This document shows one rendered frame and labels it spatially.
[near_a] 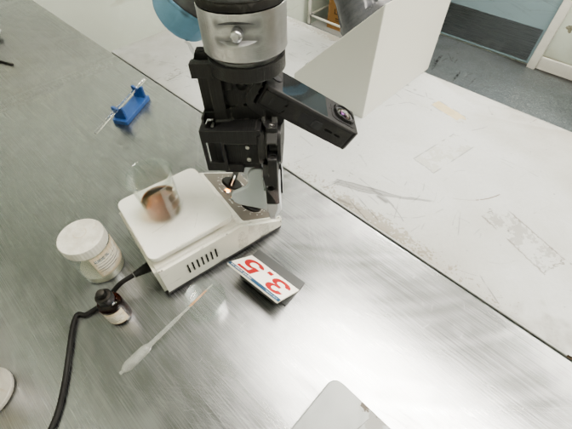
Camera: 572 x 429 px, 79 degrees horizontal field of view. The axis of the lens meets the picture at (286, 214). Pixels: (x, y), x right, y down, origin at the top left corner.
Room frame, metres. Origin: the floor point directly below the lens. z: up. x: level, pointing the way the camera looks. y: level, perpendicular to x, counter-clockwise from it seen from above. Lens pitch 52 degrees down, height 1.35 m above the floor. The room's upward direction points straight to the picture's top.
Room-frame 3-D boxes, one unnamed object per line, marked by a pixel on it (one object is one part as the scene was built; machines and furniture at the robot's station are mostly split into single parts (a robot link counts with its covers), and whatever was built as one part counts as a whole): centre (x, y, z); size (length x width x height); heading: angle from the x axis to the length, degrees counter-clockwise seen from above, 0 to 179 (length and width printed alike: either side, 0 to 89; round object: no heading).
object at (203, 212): (0.30, 0.15, 0.98); 0.12 x 0.12 x 0.01; 37
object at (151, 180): (0.30, 0.17, 1.02); 0.06 x 0.05 x 0.08; 148
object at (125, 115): (0.65, 0.33, 0.92); 0.10 x 0.03 x 0.04; 166
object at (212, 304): (0.20, 0.11, 0.91); 0.06 x 0.06 x 0.02
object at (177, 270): (0.32, 0.13, 0.94); 0.22 x 0.13 x 0.08; 127
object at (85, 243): (0.26, 0.27, 0.94); 0.06 x 0.06 x 0.08
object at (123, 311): (0.19, 0.22, 0.93); 0.03 x 0.03 x 0.07
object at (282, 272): (0.24, 0.03, 0.92); 0.09 x 0.06 x 0.04; 50
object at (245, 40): (0.31, 0.04, 1.22); 0.08 x 0.08 x 0.05
